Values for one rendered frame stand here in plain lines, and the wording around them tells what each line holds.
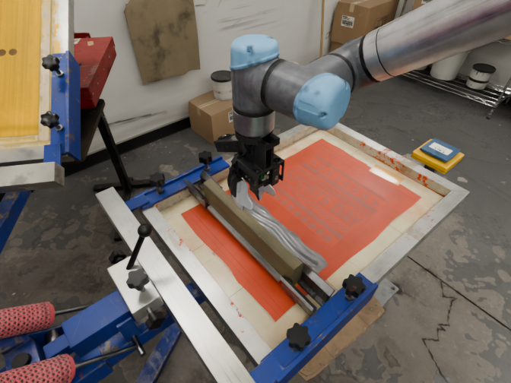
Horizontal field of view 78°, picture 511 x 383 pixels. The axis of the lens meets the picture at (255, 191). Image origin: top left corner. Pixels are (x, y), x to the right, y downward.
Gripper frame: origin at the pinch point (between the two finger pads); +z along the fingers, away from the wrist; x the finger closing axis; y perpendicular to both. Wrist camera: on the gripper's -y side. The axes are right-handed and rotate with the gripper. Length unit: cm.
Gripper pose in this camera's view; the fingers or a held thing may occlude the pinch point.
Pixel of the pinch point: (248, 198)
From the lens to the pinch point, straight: 72.6
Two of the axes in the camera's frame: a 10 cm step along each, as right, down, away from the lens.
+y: 6.4, 5.3, -5.6
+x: 7.7, -4.4, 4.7
